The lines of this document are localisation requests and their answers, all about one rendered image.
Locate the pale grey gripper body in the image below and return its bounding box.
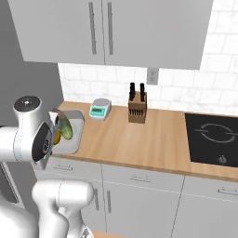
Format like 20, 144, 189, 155
42, 112, 62, 170

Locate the yellow lemon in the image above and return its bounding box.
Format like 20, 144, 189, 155
53, 129, 62, 146

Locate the pale grey vegetable container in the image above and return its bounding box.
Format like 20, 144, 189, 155
50, 109, 86, 155

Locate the grey drawer front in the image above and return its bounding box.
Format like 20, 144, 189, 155
182, 175, 238, 204
32, 156, 103, 181
101, 164, 186, 193

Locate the teal kitchen scale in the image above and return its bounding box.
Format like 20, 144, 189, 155
88, 98, 112, 122

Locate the grey fridge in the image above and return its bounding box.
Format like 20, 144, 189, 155
0, 0, 65, 215

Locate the wooden knife block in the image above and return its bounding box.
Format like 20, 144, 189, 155
127, 82, 149, 125

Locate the grey base cupboard door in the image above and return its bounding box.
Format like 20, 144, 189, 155
102, 180, 184, 238
79, 178, 107, 234
171, 192, 238, 238

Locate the black hob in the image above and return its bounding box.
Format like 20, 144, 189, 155
184, 112, 238, 168

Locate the grey drawer handle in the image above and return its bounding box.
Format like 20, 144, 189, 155
217, 187, 238, 197
128, 175, 152, 183
52, 165, 74, 172

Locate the grey base door handle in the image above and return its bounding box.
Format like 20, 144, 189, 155
93, 188, 100, 212
106, 190, 112, 215

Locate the grey wall cupboard door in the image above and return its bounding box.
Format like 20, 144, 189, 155
101, 0, 215, 71
7, 0, 106, 66

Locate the grey cupboard door handle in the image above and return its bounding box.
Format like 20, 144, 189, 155
87, 1, 98, 56
106, 1, 114, 56

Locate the grey wall socket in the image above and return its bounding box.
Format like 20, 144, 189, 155
146, 67, 160, 86

